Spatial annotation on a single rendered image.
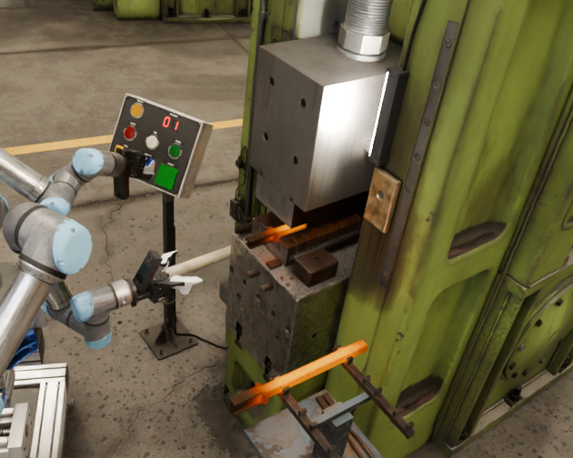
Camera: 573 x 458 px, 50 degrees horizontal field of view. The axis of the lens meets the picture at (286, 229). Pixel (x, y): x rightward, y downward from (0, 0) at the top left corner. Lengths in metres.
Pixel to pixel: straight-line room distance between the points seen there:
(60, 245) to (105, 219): 2.26
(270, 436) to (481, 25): 1.21
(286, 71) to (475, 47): 0.54
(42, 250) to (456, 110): 1.01
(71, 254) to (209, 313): 1.70
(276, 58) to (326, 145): 0.28
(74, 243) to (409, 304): 0.94
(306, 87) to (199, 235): 2.02
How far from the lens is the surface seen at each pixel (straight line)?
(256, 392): 1.60
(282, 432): 1.88
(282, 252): 2.00
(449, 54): 1.52
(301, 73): 1.70
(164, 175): 2.23
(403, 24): 2.08
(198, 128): 2.18
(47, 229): 1.51
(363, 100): 1.76
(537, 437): 3.05
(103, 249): 3.51
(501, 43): 1.48
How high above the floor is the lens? 2.22
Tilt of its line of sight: 37 degrees down
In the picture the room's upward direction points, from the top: 8 degrees clockwise
